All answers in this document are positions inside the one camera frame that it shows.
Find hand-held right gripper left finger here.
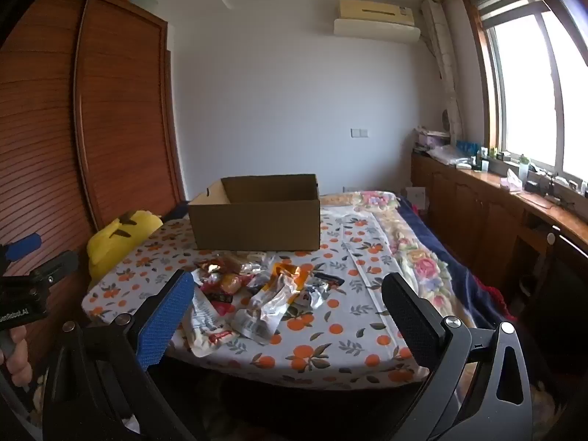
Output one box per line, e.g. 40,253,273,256
42,269,196,441

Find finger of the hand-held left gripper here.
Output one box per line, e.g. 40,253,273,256
0,233,43,262
25,250,80,286

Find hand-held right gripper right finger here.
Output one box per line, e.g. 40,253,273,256
381,272,534,441

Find pile of mixed snack packets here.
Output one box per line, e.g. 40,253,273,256
181,252,346,358

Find brown cardboard box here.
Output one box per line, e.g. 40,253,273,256
187,173,321,251

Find person's left hand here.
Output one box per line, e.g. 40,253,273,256
0,326,32,389

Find yellow plush toy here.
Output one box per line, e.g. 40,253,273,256
86,210,164,286

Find floral blanket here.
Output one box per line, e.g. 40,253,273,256
319,190,478,331

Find navy blue blanket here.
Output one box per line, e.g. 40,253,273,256
395,197,510,331

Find orange fruit print cloth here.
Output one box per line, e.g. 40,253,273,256
82,202,430,386

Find white paper bag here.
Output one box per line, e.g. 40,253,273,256
405,186,428,214

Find wooden cabinet counter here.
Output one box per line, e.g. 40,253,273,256
410,151,588,331

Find wooden slatted wardrobe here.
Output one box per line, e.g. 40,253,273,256
0,0,187,359

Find black chair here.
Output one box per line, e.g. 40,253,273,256
519,227,588,368

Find clear plastic bags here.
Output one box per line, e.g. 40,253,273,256
425,144,474,166

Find tissue box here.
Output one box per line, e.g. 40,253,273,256
501,168,524,192

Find pale patterned curtain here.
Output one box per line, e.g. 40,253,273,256
422,0,465,143

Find window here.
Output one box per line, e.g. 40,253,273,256
462,0,588,184

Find wall air conditioner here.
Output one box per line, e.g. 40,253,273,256
333,0,422,46

